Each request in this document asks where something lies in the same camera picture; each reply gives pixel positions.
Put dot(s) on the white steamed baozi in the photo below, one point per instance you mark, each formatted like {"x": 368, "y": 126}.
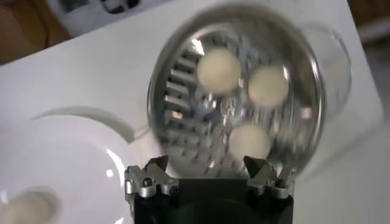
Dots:
{"x": 250, "y": 143}
{"x": 268, "y": 86}
{"x": 219, "y": 71}
{"x": 27, "y": 210}

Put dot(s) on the stainless steel steamer basket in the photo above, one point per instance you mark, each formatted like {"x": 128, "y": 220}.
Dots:
{"x": 179, "y": 100}

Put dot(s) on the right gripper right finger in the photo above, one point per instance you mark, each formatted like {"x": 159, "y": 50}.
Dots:
{"x": 265, "y": 179}

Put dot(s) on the white oval plate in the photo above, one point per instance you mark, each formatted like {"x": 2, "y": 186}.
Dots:
{"x": 61, "y": 152}

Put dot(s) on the glass pot lid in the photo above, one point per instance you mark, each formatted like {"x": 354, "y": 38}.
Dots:
{"x": 335, "y": 70}

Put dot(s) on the white robot body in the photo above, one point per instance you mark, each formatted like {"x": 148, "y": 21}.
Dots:
{"x": 85, "y": 15}

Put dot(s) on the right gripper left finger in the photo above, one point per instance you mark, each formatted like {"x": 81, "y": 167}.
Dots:
{"x": 158, "y": 179}

